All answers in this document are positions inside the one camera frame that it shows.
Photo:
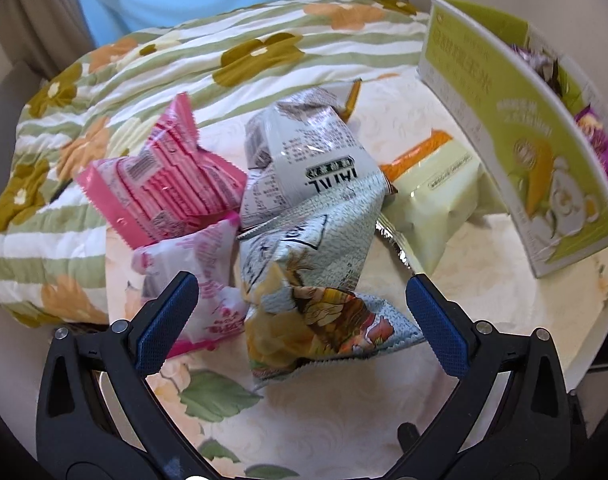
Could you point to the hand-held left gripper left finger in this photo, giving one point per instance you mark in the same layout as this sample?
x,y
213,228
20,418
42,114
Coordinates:
x,y
166,325

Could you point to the pale green orange packet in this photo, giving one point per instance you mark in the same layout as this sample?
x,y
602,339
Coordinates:
x,y
434,190

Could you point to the green striped floral blanket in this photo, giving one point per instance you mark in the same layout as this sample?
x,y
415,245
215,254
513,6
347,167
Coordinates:
x,y
149,75

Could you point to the white floral tray table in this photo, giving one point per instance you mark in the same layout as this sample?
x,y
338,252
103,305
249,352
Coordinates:
x,y
334,425

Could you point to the purple chips bag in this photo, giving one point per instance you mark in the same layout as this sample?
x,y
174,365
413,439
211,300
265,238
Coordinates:
x,y
599,140

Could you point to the light blue chips bag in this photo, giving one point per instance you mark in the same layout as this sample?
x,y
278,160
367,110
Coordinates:
x,y
314,320

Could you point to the green cardboard box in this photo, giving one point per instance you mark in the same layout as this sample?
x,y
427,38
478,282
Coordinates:
x,y
509,125

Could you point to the pink white snack packet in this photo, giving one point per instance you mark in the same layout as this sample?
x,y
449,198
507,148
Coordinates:
x,y
204,270

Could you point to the grey snack packet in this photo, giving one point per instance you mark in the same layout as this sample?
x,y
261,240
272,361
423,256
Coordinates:
x,y
309,160

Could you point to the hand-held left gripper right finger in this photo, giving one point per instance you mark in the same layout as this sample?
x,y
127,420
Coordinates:
x,y
436,325

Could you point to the silver purple candy bag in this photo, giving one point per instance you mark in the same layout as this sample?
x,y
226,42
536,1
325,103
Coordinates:
x,y
539,62

